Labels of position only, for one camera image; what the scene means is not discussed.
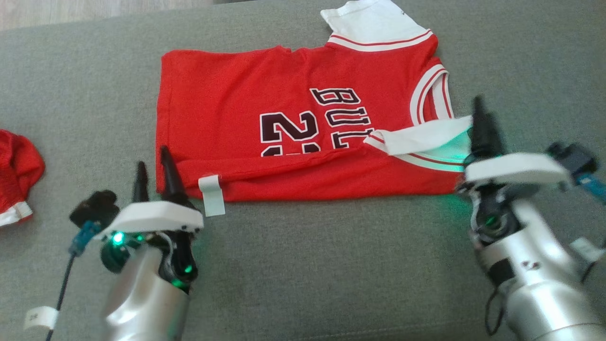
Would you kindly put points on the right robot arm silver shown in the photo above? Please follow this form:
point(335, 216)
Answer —
point(539, 284)

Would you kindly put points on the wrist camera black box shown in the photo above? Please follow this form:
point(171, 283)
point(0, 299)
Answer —
point(575, 158)
point(94, 206)

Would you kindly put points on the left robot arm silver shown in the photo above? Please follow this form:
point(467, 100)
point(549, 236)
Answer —
point(142, 308)

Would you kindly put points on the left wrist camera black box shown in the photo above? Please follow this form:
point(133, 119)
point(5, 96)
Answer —
point(94, 206)

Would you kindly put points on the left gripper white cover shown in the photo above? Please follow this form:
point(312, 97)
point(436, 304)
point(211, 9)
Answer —
point(151, 218)

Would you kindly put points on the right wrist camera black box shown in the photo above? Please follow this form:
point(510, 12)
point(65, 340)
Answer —
point(575, 158)

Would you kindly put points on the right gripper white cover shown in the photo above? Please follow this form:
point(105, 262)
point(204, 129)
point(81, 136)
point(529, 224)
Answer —
point(516, 168)

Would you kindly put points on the red shorts white trim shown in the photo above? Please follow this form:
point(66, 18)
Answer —
point(19, 166)

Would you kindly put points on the large grey sofa seat cushion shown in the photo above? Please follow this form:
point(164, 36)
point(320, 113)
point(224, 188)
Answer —
point(307, 265)

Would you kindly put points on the red basketball jersey white trim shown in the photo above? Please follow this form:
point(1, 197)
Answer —
point(227, 94)

